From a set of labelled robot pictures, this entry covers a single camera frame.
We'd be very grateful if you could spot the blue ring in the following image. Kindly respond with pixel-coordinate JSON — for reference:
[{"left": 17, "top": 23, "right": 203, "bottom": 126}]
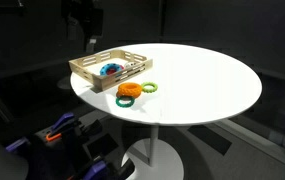
[{"left": 99, "top": 62, "right": 125, "bottom": 77}]

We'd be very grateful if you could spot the wooden slatted tray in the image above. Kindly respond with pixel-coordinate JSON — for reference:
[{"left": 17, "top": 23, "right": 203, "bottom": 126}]
[{"left": 68, "top": 48, "right": 154, "bottom": 92}]

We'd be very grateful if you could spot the white small object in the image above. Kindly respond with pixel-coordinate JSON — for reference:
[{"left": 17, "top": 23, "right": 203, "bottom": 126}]
[{"left": 124, "top": 60, "right": 137, "bottom": 70}]

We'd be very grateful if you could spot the round grey stand base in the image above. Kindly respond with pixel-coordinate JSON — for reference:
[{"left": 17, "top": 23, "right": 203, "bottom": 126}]
[{"left": 56, "top": 75, "right": 73, "bottom": 91}]

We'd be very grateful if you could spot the black stand equipment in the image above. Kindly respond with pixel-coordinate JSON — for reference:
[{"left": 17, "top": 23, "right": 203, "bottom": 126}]
[{"left": 25, "top": 119, "right": 136, "bottom": 180}]

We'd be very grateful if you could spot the light green ring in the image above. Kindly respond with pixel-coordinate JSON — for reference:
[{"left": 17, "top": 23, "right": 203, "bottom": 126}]
[{"left": 140, "top": 81, "right": 159, "bottom": 94}]

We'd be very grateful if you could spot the orange ribbed ring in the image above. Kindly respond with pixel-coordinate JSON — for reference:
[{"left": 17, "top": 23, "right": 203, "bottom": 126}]
[{"left": 117, "top": 82, "right": 144, "bottom": 99}]

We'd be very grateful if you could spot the dark green ring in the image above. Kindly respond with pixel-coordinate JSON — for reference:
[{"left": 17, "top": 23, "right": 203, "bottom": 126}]
[{"left": 115, "top": 95, "right": 136, "bottom": 109}]

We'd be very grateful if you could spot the white table pedestal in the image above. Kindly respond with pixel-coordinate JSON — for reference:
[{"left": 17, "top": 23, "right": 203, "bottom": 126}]
[{"left": 121, "top": 124, "right": 185, "bottom": 180}]

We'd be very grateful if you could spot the purple clamp handle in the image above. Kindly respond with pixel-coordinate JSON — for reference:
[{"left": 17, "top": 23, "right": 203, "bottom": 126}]
[
  {"left": 5, "top": 136, "right": 32, "bottom": 154},
  {"left": 51, "top": 112, "right": 75, "bottom": 133},
  {"left": 81, "top": 159, "right": 110, "bottom": 180}
]

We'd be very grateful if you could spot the orange clamp handle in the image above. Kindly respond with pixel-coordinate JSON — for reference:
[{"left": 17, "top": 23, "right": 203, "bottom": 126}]
[{"left": 45, "top": 132, "right": 63, "bottom": 142}]

